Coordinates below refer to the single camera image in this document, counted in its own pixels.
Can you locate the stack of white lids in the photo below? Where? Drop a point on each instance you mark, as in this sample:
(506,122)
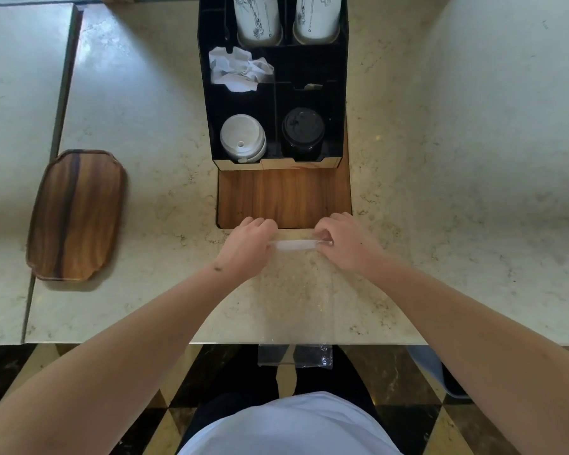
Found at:
(242,137)

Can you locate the clear plastic bag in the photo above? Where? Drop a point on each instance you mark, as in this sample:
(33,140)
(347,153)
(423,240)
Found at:
(296,298)

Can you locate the person's right forearm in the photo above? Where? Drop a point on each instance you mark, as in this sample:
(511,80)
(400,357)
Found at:
(483,355)

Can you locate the crumpled white napkin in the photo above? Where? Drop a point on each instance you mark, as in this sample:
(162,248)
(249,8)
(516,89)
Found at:
(239,69)

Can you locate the person's right hand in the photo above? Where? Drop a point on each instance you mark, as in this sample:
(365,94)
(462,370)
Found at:
(348,248)

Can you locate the stack of white printed cups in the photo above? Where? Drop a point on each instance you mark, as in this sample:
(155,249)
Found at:
(257,18)
(317,16)

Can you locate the wooden tray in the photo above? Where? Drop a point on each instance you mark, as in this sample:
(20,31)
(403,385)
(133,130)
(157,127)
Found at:
(76,215)

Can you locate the person's right fingers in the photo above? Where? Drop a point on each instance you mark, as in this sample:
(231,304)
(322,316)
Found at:
(331,227)

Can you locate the person's left forearm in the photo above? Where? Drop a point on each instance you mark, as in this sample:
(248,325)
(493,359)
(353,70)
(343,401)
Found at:
(109,364)

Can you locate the person's white shirt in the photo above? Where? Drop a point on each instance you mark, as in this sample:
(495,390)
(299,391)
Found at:
(291,426)

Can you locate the stack of black lids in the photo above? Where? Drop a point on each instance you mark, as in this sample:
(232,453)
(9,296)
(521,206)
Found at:
(303,132)

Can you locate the black cup organizer box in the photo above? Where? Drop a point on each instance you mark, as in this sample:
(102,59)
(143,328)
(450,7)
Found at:
(275,89)

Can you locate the wooden board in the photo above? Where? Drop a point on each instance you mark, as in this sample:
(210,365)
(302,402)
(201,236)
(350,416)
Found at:
(284,194)

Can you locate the person's left fingers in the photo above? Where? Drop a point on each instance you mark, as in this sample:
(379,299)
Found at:
(260,225)

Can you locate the person's dark trousers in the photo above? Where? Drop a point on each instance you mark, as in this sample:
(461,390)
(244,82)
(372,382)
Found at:
(284,374)

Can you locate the person's left hand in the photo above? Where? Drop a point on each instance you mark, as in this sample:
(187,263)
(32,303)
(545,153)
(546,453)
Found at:
(244,253)

